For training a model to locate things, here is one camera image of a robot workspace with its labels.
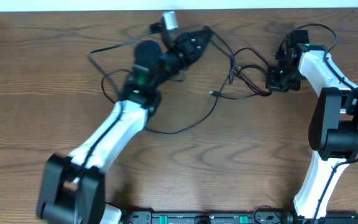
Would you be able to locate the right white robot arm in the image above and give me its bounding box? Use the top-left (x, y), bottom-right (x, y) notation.
top-left (266, 26), bottom-right (358, 223)

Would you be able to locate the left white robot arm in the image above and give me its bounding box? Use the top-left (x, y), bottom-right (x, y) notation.
top-left (36, 28), bottom-right (212, 224)

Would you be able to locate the left camera cable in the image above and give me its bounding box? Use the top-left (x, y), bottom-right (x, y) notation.
top-left (87, 29), bottom-right (155, 105)

